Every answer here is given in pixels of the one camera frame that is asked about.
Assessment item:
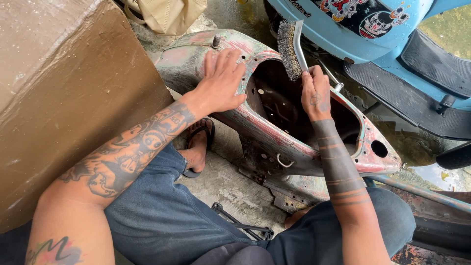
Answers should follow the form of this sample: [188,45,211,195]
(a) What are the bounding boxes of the person's right hand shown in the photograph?
[301,65,332,122]

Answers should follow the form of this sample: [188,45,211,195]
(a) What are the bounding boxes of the blue rusty metal tube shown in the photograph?
[364,174,471,215]

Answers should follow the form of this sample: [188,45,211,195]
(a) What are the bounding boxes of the black metal stand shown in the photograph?
[211,202,275,241]

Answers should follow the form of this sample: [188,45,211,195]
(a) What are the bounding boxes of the black flip-flop sandal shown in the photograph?
[183,118,216,179]

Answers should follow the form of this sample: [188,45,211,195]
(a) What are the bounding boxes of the rusty stripped scooter frame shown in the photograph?
[155,29,403,215]

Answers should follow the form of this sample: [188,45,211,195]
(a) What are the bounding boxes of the person's left hand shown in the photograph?
[183,48,248,119]

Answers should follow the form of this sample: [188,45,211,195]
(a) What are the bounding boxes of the beige cloth bag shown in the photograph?
[123,0,208,36]

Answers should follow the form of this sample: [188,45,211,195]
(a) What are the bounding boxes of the person's left foot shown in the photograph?
[177,119,213,174]

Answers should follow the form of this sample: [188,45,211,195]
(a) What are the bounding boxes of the steel wire brush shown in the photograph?
[276,20,310,82]

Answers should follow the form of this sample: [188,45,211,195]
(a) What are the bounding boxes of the black scooter seat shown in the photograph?
[436,141,471,171]

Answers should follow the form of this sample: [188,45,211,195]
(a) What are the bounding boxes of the light blue scooter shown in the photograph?
[263,0,471,141]

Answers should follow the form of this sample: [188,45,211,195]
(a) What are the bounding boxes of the blue denim shorts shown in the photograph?
[0,142,417,265]

